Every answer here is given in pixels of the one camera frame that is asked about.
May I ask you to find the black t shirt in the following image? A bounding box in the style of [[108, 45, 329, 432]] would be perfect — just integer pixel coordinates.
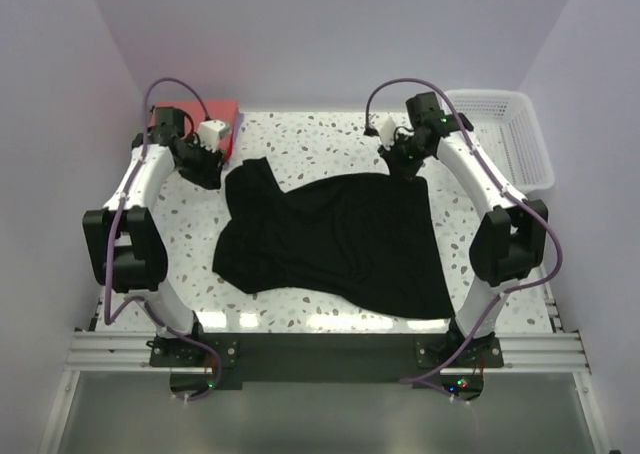
[[212, 159, 454, 320]]

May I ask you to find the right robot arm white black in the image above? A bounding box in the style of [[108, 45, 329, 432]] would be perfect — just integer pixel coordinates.
[[379, 92, 548, 348]]

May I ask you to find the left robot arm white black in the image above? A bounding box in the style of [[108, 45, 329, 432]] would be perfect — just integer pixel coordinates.
[[82, 107, 233, 339]]

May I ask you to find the red folded t shirt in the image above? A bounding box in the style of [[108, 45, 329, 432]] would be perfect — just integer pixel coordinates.
[[218, 133, 234, 164]]

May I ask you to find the white plastic basket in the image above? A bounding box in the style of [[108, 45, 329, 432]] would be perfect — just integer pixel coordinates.
[[446, 89, 555, 194]]

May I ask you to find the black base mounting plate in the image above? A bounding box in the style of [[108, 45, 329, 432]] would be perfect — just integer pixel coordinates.
[[149, 331, 506, 394]]

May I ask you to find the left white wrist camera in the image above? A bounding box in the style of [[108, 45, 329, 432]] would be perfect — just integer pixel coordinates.
[[196, 120, 232, 152]]

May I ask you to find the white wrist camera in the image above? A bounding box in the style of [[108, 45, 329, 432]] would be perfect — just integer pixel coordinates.
[[196, 120, 232, 152], [364, 116, 397, 149]]

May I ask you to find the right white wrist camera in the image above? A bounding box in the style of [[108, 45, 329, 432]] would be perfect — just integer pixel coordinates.
[[364, 116, 397, 149]]

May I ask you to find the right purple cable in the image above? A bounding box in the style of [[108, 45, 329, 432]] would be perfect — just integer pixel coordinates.
[[364, 77, 566, 400]]

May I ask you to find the aluminium rail frame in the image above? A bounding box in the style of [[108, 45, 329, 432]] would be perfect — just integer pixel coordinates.
[[64, 317, 589, 374]]

